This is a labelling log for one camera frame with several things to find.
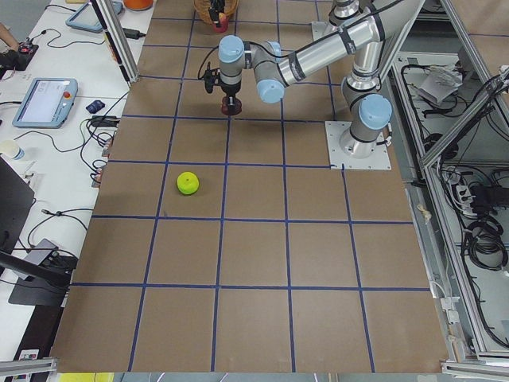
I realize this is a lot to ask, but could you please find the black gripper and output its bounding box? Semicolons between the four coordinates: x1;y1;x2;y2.
209;0;225;23
220;82;241;104

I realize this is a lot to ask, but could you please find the red yellow apple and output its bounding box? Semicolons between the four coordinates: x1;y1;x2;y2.
213;13;228;33

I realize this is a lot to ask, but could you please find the dark red apple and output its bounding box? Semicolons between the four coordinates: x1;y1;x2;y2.
221;98;242;116

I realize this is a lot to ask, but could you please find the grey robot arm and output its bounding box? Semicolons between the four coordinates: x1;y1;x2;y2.
205;1;424;159
194;1;372;27

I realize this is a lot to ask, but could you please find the woven wicker basket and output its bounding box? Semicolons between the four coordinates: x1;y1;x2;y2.
194;0;239;25

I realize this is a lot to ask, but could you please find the orange bucket grey lid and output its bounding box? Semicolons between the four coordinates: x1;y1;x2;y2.
123;0;154;11

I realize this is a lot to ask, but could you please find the black power adapter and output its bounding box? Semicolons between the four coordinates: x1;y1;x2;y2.
122;28;146;40

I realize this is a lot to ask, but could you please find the green apple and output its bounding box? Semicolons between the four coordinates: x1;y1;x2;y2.
176;171;200;196

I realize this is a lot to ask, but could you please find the blue teach pendant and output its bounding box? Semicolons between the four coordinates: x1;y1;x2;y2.
65;2;103;33
12;77;78;129

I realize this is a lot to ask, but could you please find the dark blue checked pouch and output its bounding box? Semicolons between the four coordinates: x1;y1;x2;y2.
86;99;105;115

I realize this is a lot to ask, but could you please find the white paper cup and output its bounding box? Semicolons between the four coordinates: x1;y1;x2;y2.
0;140;25;160

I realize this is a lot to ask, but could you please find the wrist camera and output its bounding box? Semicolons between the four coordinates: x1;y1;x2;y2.
201;68;220;94

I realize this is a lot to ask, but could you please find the aluminium frame post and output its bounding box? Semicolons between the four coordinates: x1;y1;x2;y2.
91;0;139;84

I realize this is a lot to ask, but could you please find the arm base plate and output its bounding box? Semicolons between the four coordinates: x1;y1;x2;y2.
324;121;391;171

